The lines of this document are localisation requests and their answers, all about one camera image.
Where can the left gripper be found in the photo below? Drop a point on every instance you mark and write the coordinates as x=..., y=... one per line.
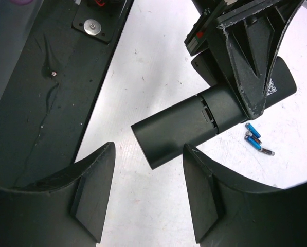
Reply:
x=253, y=32

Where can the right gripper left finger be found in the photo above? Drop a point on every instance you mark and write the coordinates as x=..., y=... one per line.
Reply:
x=67, y=208

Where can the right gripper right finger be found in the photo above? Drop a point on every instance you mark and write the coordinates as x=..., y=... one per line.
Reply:
x=229, y=209

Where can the black battery cover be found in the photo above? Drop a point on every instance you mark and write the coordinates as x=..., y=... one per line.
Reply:
x=163, y=135

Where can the black battery upper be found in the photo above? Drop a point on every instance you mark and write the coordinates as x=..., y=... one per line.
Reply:
x=267, y=151

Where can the black remote control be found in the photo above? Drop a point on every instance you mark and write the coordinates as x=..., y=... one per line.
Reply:
x=222, y=103

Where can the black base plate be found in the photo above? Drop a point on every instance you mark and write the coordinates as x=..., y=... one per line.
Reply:
x=53, y=88

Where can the black battery under blue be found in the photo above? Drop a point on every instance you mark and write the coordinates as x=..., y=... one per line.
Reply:
x=248, y=133

